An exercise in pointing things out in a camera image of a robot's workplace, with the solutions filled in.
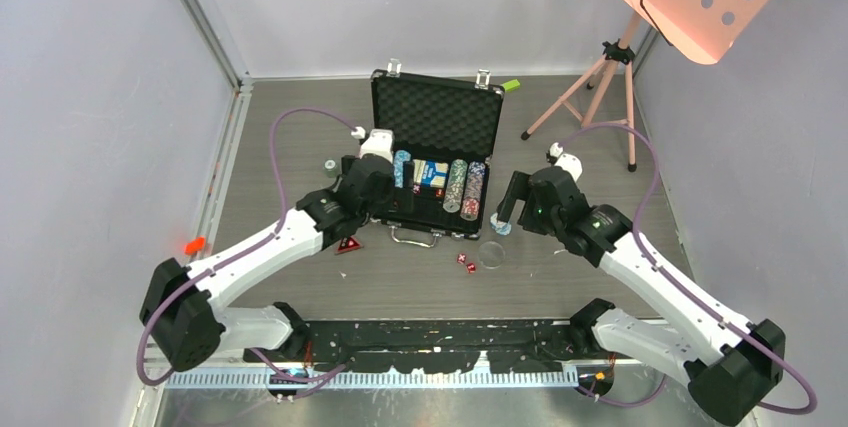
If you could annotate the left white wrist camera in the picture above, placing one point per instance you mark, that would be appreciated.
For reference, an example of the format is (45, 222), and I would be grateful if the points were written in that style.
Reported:
(377, 142)

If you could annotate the orange clip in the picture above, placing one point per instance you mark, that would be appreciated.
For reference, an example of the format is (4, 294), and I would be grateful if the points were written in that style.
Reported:
(194, 246)

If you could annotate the light blue chip row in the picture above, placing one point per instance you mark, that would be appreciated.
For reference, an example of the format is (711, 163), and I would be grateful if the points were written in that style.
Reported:
(400, 159)

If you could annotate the black poker set case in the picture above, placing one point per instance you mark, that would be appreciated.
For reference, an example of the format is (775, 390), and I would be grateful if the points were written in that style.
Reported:
(439, 119)

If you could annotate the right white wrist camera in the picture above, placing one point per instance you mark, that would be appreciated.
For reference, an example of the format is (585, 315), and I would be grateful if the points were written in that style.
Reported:
(558, 157)

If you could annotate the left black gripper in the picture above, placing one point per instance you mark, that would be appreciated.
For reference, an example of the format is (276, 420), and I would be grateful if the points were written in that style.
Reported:
(399, 199)

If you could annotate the light blue chip stack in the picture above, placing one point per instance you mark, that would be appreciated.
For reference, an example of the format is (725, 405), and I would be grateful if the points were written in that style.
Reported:
(502, 228)

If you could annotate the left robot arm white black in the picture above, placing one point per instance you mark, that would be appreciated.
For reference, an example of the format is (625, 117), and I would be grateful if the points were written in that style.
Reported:
(187, 309)

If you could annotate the green block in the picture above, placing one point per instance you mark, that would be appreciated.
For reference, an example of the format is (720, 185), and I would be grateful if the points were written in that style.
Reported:
(509, 86)

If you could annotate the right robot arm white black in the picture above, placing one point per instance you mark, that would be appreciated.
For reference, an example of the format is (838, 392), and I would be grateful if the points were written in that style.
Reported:
(714, 351)

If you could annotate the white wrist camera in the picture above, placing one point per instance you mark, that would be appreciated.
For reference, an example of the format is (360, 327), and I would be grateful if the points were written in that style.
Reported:
(558, 157)
(377, 142)

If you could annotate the blue orange chip row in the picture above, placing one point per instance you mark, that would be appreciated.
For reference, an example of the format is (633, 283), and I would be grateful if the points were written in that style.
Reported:
(470, 207)

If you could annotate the green chip stack on table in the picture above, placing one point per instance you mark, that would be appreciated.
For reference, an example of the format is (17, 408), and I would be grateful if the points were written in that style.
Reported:
(331, 168)

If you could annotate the green grey chip row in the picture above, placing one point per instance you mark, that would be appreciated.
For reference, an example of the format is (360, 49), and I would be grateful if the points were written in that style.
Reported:
(454, 186)

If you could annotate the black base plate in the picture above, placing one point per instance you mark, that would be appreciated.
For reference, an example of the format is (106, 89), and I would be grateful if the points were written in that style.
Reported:
(440, 346)

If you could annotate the blue boxed card deck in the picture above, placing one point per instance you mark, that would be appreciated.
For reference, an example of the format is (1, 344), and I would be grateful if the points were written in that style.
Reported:
(428, 173)

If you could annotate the red black triangle dealer button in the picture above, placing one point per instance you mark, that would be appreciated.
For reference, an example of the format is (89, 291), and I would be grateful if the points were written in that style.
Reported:
(348, 244)

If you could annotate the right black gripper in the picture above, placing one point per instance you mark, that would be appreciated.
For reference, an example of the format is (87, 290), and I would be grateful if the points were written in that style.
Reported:
(518, 189)

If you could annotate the clear round disc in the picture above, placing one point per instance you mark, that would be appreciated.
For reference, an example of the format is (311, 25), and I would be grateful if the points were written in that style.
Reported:
(491, 255)

